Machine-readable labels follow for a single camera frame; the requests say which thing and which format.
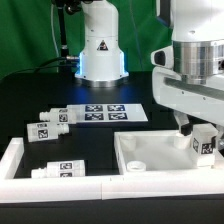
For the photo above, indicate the white square table top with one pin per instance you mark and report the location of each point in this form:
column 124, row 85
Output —
column 141, row 152

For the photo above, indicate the white marker sheet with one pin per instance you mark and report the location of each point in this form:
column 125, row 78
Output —
column 107, row 113

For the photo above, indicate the black camera stand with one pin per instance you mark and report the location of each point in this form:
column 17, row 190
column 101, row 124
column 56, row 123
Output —
column 62, row 51

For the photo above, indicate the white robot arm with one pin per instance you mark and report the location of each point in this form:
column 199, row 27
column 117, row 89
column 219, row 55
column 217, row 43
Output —
column 188, row 75

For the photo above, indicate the green backdrop curtain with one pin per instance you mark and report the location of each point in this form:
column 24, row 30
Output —
column 29, row 33

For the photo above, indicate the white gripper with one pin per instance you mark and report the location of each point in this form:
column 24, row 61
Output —
column 202, row 101

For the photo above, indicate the white U-shaped fence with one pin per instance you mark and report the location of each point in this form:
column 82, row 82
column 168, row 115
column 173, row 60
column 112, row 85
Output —
column 155, row 184

